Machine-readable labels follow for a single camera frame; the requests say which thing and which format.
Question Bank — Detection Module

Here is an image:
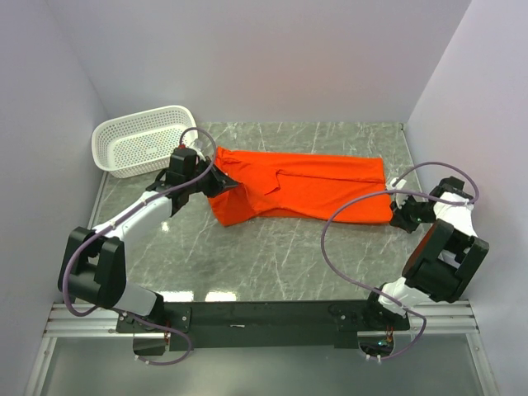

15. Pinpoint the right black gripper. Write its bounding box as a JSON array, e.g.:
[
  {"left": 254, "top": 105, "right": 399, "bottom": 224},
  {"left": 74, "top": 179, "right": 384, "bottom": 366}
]
[{"left": 390, "top": 191, "right": 437, "bottom": 234}]

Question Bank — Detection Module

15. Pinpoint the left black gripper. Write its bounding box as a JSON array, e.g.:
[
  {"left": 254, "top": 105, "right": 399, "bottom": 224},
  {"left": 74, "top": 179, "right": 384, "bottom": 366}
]
[{"left": 186, "top": 156, "right": 238, "bottom": 198}]

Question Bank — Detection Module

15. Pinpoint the orange t-shirt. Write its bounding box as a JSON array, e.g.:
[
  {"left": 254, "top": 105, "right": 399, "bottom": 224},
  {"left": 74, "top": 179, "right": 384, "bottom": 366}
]
[{"left": 209, "top": 148, "right": 393, "bottom": 226}]

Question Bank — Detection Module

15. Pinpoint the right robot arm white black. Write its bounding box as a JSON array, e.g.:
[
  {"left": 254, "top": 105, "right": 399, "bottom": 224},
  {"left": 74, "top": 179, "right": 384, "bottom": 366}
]
[{"left": 361, "top": 177, "right": 489, "bottom": 329}]

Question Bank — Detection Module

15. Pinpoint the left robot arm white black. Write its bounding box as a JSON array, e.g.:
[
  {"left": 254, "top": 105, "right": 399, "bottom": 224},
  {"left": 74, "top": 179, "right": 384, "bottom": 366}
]
[{"left": 58, "top": 146, "right": 238, "bottom": 332}]

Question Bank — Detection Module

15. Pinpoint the white perforated plastic basket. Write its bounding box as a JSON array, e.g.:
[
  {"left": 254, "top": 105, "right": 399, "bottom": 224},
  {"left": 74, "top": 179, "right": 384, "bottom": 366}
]
[{"left": 91, "top": 105, "right": 196, "bottom": 178}]

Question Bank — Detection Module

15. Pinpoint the black base crossbar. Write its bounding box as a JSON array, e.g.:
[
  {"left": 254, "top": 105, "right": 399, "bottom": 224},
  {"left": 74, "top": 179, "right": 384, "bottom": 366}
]
[{"left": 115, "top": 299, "right": 412, "bottom": 356}]

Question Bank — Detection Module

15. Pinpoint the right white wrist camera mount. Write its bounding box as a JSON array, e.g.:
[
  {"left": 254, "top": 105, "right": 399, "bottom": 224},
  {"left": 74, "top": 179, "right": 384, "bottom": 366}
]
[{"left": 386, "top": 177, "right": 411, "bottom": 202}]

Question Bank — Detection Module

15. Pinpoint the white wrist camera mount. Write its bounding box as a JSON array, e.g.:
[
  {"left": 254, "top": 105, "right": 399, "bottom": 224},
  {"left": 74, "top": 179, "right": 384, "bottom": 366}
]
[
  {"left": 386, "top": 177, "right": 411, "bottom": 202},
  {"left": 179, "top": 139, "right": 203, "bottom": 155}
]

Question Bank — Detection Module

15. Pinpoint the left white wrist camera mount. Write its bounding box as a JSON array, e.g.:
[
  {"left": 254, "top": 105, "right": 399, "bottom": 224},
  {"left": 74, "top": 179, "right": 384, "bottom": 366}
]
[{"left": 179, "top": 139, "right": 203, "bottom": 155}]

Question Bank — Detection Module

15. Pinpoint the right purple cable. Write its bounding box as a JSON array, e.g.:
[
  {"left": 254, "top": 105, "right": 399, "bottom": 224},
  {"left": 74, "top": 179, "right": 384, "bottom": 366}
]
[{"left": 320, "top": 161, "right": 481, "bottom": 361}]

